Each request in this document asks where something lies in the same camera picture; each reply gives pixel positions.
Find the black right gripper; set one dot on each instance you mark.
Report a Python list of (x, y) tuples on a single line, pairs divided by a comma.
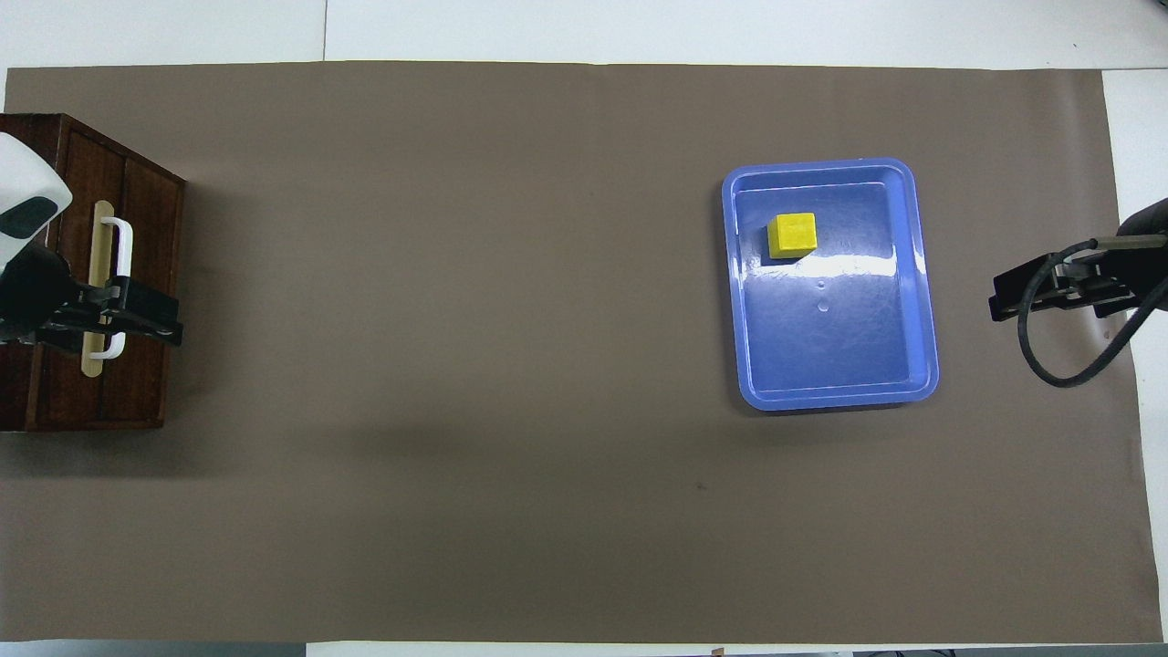
[(1136, 265)]

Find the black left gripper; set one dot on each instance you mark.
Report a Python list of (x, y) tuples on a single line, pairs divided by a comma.
[(32, 297)]

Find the yellow cube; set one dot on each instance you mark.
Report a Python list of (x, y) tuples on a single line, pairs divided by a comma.
[(791, 234)]

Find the dark wooden cabinet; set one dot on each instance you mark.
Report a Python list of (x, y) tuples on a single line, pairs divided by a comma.
[(27, 392)]

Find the blue plastic tray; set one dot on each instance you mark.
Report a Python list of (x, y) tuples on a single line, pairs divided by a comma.
[(839, 338)]

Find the brown table mat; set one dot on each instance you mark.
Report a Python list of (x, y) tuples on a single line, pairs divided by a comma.
[(502, 365)]

